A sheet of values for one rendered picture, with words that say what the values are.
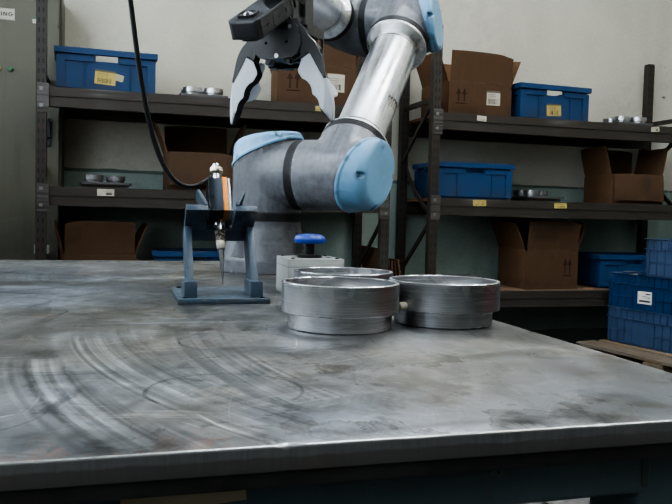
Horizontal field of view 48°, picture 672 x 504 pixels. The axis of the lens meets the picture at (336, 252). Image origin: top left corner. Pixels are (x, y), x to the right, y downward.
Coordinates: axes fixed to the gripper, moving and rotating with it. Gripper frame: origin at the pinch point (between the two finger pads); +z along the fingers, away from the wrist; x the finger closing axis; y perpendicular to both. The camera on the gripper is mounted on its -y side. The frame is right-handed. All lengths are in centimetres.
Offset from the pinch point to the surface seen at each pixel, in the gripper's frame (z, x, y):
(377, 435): 22, -35, -60
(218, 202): 10.7, -0.7, -16.9
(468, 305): 19.8, -32.1, -26.4
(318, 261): 17.7, -9.6, -8.2
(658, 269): 44, -54, 379
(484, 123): -40, 44, 361
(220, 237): 14.7, -1.4, -17.6
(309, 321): 20.8, -20.4, -34.8
